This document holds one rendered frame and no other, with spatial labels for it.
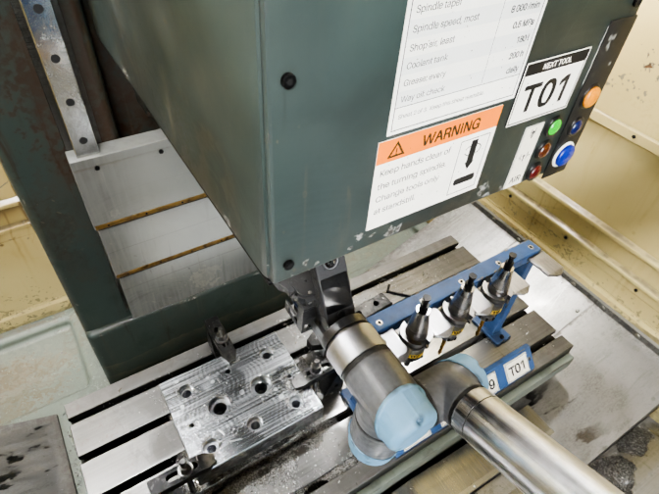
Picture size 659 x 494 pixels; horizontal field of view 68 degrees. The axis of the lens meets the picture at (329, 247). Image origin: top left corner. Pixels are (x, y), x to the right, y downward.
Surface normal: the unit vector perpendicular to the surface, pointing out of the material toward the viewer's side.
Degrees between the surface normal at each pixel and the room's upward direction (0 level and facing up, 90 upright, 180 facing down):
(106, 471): 0
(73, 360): 0
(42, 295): 90
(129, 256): 90
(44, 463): 24
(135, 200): 90
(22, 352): 0
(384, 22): 90
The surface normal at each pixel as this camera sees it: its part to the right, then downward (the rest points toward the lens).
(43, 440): 0.40, -0.79
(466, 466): 0.16, -0.75
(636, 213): -0.84, 0.34
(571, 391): -0.29, -0.51
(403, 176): 0.53, 0.62
